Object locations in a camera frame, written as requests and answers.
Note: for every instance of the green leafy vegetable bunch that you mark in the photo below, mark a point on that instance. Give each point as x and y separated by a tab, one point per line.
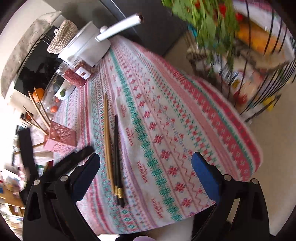
213	25

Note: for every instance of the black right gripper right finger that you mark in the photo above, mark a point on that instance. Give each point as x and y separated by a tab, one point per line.
240	211

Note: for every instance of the orange fruit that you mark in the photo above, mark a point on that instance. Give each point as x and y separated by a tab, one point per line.
41	94

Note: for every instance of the patterned red green tablecloth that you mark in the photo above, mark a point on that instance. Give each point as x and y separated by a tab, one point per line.
164	117

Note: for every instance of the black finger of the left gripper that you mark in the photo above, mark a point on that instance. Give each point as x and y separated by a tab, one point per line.
76	169

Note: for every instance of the black microwave oven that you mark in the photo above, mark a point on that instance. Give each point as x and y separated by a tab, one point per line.
38	67

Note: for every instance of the white electric cooking pot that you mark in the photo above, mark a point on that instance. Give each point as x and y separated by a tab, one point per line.
91	43

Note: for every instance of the dark grey refrigerator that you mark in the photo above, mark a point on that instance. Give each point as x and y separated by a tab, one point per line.
159	31

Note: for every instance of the black gold-tipped chopstick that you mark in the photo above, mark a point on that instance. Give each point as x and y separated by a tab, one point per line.
120	166
116	162

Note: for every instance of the woven straw lid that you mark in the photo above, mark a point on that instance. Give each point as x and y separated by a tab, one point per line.
63	36

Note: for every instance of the white bowl with greens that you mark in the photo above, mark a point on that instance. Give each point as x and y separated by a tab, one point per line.
62	88

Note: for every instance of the red labelled spice jar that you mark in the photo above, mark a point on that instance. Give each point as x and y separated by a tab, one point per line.
83	70

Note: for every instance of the red goji jar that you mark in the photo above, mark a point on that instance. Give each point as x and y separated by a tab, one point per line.
69	75

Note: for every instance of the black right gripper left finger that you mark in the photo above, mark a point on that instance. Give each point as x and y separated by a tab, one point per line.
51	212

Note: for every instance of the black wire storage rack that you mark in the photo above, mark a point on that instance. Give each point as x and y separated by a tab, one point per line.
263	64

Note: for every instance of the floral microwave cover cloth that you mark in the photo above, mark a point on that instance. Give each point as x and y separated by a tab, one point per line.
40	26

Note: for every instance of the pink perforated utensil holder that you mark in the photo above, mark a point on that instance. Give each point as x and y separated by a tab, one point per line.
60	139

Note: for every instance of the clear glass jar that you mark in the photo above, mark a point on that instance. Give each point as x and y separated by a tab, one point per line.
49	99

